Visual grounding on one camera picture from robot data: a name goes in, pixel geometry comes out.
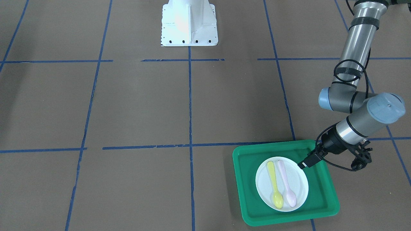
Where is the yellow plastic spoon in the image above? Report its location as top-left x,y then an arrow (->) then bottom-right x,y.
266,161 -> 284,209

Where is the green plastic tray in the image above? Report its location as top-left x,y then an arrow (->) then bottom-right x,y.
232,140 -> 340,227

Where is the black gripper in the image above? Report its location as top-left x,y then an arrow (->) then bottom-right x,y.
298,127 -> 348,169

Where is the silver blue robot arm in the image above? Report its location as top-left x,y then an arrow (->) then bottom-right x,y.
298,0 -> 410,171

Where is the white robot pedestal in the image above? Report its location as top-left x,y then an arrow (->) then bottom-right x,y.
160,0 -> 219,47

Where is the brown paper table cover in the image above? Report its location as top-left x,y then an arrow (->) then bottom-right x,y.
1,0 -> 410,231

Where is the white round plate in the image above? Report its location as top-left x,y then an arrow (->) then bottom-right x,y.
255,157 -> 309,212

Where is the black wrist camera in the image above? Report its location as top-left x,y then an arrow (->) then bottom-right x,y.
345,139 -> 373,171

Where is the pink plastic spoon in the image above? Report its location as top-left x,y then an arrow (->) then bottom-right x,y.
278,160 -> 297,208

